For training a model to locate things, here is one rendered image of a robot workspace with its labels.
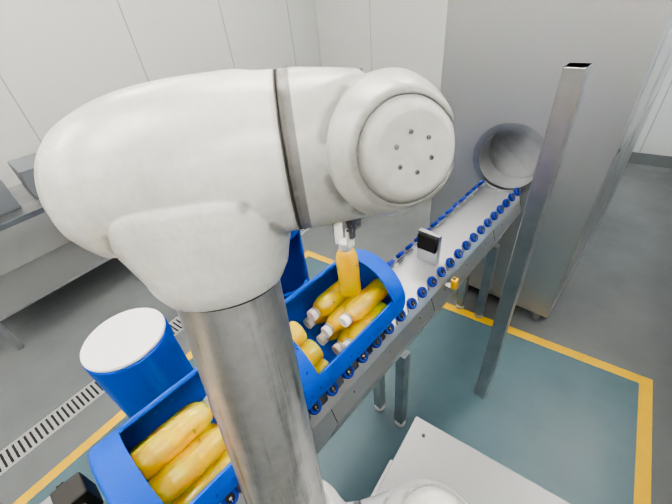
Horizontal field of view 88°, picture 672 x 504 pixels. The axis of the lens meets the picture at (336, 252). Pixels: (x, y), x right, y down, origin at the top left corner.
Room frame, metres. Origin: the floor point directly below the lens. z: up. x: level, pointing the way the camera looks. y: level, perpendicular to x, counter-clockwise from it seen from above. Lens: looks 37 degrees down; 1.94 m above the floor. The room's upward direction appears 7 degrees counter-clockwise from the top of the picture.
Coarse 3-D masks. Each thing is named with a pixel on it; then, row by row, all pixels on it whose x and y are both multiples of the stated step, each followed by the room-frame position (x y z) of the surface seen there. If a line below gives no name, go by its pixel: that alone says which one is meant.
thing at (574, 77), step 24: (576, 72) 1.02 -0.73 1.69; (576, 96) 1.01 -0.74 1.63; (552, 120) 1.04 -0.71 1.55; (552, 144) 1.03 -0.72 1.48; (552, 168) 1.01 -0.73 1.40; (528, 216) 1.03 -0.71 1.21; (528, 240) 1.02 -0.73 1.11; (528, 264) 1.04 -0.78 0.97; (504, 288) 1.04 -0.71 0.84; (504, 312) 1.02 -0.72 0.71; (504, 336) 1.02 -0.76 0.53; (480, 384) 1.03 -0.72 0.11
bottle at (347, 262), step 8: (352, 248) 0.83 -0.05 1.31; (336, 256) 0.83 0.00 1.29; (344, 256) 0.81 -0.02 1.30; (352, 256) 0.81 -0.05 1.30; (336, 264) 0.82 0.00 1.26; (344, 264) 0.80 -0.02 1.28; (352, 264) 0.80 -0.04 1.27; (344, 272) 0.80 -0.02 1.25; (352, 272) 0.80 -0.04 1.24; (344, 280) 0.80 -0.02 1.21; (352, 280) 0.80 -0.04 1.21; (344, 288) 0.80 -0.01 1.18; (352, 288) 0.80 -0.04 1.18; (360, 288) 0.82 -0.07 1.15; (352, 296) 0.80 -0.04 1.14
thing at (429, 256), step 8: (424, 232) 1.19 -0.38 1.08; (432, 232) 1.18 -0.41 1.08; (424, 240) 1.17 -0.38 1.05; (432, 240) 1.14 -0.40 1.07; (440, 240) 1.14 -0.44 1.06; (424, 248) 1.16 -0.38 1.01; (432, 248) 1.14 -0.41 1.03; (440, 248) 1.15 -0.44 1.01; (424, 256) 1.18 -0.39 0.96; (432, 256) 1.15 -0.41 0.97; (432, 264) 1.15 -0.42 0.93
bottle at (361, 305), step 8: (376, 280) 0.85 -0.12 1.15; (368, 288) 0.82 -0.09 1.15; (376, 288) 0.82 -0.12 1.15; (384, 288) 0.82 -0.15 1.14; (360, 296) 0.79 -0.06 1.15; (368, 296) 0.79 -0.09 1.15; (376, 296) 0.79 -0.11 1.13; (384, 296) 0.81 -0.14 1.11; (352, 304) 0.76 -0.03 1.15; (360, 304) 0.76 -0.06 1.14; (368, 304) 0.76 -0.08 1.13; (376, 304) 0.78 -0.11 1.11; (344, 312) 0.75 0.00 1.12; (352, 312) 0.73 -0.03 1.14; (360, 312) 0.74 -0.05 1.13; (368, 312) 0.75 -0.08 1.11; (352, 320) 0.72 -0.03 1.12
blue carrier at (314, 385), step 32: (320, 288) 0.91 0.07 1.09; (384, 320) 0.72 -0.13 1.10; (352, 352) 0.61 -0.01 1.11; (192, 384) 0.56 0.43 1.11; (320, 384) 0.52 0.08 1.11; (160, 416) 0.49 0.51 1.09; (96, 448) 0.37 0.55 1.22; (128, 448) 0.43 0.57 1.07; (96, 480) 0.30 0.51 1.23; (128, 480) 0.29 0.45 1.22; (224, 480) 0.31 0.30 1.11
